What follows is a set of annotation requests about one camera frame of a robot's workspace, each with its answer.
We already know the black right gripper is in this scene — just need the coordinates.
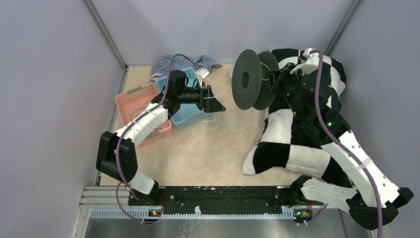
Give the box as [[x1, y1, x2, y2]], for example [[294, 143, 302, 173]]
[[267, 62, 308, 120]]

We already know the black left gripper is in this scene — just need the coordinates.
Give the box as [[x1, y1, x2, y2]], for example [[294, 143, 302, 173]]
[[178, 81, 225, 113]]

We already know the white cable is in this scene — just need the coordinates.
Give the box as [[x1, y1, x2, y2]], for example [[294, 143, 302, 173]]
[[195, 62, 279, 129]]

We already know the black cable spool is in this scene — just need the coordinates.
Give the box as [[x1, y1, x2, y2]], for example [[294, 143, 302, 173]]
[[231, 49, 279, 110]]

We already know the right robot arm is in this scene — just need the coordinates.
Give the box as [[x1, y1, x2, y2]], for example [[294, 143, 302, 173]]
[[268, 68, 414, 232]]

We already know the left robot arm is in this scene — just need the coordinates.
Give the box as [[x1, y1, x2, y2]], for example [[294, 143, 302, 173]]
[[96, 70, 226, 205]]

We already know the blue perforated plastic basket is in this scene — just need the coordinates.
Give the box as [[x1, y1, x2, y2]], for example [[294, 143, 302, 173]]
[[171, 67, 212, 129]]

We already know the black white checkered pillow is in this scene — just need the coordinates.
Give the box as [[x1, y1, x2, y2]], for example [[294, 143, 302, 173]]
[[242, 48, 347, 191]]

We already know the blue white striped cloth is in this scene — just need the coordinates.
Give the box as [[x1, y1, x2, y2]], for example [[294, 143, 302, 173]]
[[147, 55, 222, 83]]

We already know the pink perforated plastic basket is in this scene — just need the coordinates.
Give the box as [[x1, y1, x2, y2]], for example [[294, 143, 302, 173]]
[[115, 83, 173, 147]]

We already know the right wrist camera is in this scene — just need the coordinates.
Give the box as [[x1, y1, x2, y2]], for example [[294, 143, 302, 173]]
[[290, 48, 323, 75]]

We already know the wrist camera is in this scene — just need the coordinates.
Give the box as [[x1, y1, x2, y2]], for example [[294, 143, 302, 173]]
[[290, 48, 323, 75], [195, 68, 210, 79]]

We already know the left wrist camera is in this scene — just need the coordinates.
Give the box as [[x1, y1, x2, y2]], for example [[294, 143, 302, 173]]
[[195, 68, 210, 79]]

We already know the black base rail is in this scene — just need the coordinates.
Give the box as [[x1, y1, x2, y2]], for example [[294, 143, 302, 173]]
[[128, 186, 319, 215]]

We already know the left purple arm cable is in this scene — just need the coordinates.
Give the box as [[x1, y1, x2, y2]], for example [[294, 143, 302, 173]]
[[114, 54, 201, 225]]

